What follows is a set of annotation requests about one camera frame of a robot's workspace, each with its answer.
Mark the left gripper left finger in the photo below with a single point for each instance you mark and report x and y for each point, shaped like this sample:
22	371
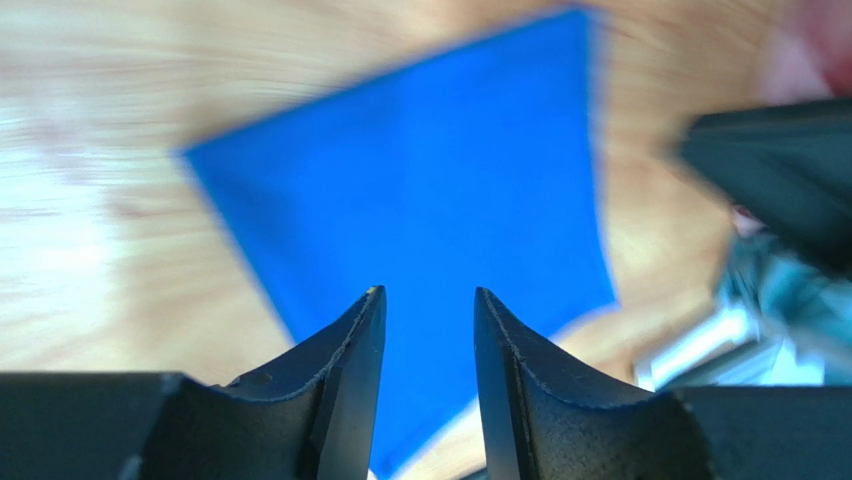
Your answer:
307	414

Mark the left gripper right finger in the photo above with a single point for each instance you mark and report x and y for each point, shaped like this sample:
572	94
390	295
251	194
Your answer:
548	415

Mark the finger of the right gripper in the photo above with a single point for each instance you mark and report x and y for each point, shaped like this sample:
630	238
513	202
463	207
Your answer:
790	166

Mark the blue cloth napkin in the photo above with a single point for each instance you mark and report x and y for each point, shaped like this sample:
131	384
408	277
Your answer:
473	168

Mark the teal t-shirt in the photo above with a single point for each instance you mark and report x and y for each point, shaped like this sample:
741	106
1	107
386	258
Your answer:
773	282

